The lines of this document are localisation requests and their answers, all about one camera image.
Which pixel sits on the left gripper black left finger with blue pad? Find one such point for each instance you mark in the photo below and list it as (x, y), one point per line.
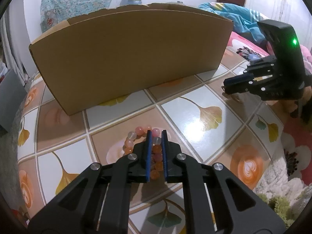
(97, 200)

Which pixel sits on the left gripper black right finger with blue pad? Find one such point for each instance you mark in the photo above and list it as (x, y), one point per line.
(215, 200)

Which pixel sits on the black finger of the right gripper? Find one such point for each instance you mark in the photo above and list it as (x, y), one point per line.
(234, 88)
(239, 79)

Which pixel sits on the person's right hand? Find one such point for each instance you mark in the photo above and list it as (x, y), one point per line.
(298, 102)

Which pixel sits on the blue patterned blanket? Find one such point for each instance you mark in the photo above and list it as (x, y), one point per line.
(245, 20)

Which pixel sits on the green fuzzy sleeve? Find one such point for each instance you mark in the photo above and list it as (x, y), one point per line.
(286, 198)

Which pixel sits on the pink floral quilt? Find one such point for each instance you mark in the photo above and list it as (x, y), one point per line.
(296, 135)

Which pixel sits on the tile pattern bed mat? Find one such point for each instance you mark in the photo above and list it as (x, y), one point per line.
(239, 131)

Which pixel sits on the grey cabinet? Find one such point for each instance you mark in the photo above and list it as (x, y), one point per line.
(12, 94)

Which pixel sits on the brown cardboard box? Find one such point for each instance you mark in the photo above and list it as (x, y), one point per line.
(93, 58)

